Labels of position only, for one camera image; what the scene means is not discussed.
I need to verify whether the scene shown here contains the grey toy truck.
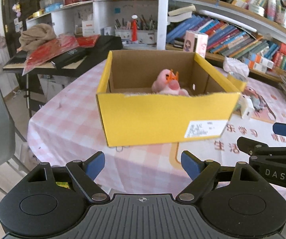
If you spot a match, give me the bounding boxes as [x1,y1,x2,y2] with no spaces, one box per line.
[250,96,264,111]

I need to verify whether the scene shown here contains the white power adapter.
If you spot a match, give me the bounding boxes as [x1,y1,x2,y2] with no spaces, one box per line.
[239,95,254,119]

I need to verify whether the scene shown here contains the yellow tape roll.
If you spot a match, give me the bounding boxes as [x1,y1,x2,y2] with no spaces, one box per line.
[227,71,247,92]

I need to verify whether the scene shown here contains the pink plush bird orange beak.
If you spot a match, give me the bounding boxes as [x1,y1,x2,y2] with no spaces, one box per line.
[151,69,189,96]

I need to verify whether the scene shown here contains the pink checkered tablecloth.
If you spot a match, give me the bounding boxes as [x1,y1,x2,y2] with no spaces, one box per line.
[28,53,286,195]

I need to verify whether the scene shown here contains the yellow cardboard box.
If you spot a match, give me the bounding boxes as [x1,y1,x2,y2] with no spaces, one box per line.
[96,50,240,147]

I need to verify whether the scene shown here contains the white orange box upper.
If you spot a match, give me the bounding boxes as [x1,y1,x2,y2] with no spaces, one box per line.
[248,52,274,69]

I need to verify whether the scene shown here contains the white orange box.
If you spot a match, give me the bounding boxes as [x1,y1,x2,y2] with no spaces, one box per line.
[242,58,267,73]
[248,52,274,69]

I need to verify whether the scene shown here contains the white orange box lower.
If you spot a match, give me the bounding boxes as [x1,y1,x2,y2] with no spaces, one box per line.
[242,58,267,73]

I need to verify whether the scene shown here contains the white quilted pouch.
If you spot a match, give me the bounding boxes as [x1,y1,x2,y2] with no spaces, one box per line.
[223,57,249,77]

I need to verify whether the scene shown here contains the black electronic keyboard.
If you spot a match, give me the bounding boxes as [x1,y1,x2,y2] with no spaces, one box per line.
[2,35,124,78]

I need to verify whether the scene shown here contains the white bookshelf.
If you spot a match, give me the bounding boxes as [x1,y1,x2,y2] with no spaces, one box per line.
[25,0,286,53]

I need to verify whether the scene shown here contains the row of books lower shelf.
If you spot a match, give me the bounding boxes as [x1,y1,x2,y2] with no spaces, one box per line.
[166,12,286,71]

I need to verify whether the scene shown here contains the red paper sheets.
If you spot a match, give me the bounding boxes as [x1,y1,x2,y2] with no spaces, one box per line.
[22,35,100,75]

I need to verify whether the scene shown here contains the pink cylindrical humidifier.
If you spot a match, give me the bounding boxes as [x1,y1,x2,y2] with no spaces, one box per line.
[183,30,208,58]

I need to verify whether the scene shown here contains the beige knitted cloth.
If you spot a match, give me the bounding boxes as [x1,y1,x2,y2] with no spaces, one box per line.
[17,23,56,52]

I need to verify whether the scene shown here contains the red tassel ornament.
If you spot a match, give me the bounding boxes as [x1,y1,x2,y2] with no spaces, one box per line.
[131,15,138,43]

